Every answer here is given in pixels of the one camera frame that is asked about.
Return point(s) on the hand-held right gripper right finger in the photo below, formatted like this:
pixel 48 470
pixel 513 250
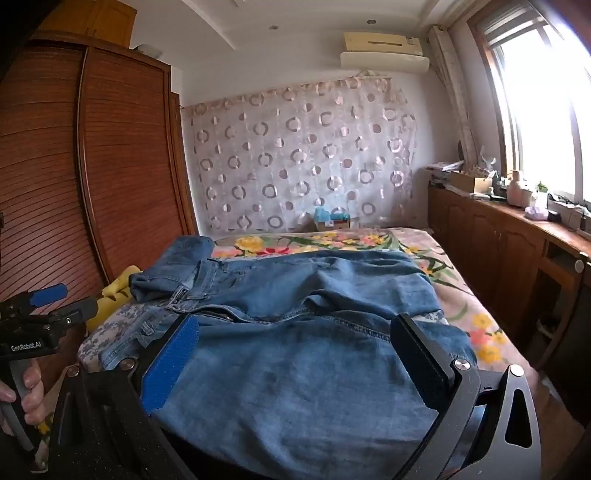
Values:
pixel 425 364

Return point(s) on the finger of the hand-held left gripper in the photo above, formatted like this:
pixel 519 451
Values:
pixel 48 295
pixel 74 318

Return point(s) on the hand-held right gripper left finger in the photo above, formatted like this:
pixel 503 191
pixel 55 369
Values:
pixel 171 364

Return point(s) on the light blue denim pants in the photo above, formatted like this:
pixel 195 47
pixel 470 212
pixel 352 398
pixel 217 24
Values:
pixel 300 369

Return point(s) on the person's left hand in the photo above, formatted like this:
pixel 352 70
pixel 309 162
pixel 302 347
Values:
pixel 33 397

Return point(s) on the blue floral bed sheet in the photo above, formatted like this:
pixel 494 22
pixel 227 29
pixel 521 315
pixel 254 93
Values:
pixel 106 332

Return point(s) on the yellow plush toy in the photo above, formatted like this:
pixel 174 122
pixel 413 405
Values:
pixel 115 290

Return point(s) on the colourful flower blanket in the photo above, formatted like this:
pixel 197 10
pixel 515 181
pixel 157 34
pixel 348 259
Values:
pixel 466 295

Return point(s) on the brown wooden cabinet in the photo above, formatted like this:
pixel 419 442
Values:
pixel 498 249

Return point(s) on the brown wooden wardrobe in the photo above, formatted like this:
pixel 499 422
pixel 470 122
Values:
pixel 115 161

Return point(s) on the small box with blue packets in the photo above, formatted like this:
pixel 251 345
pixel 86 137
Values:
pixel 332 224

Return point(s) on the open cardboard box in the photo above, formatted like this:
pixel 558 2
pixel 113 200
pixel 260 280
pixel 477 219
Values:
pixel 466 182

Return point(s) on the purple pouch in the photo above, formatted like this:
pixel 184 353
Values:
pixel 535 213

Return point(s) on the stack of papers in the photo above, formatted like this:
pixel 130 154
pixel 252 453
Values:
pixel 438 170

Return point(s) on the small green plant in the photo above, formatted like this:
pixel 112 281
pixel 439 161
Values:
pixel 541 187

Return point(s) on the white plastic bag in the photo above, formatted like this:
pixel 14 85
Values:
pixel 487 159

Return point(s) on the pale window curtain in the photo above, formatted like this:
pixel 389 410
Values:
pixel 455 92

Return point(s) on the window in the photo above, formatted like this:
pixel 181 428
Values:
pixel 540 115

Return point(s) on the white air conditioner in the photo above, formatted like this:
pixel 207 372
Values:
pixel 383 62

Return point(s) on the circle patterned wall cloth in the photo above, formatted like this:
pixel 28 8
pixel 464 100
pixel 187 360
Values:
pixel 300 152

